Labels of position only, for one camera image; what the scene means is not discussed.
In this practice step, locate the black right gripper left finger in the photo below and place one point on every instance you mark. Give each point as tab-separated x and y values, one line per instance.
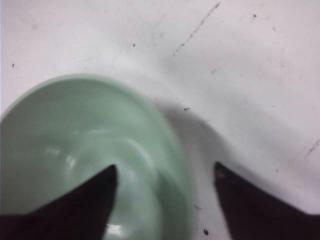
81	214

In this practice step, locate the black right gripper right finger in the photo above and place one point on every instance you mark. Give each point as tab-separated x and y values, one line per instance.
253	214

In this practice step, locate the green bowl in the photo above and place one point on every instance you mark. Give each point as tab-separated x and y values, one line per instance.
66	130

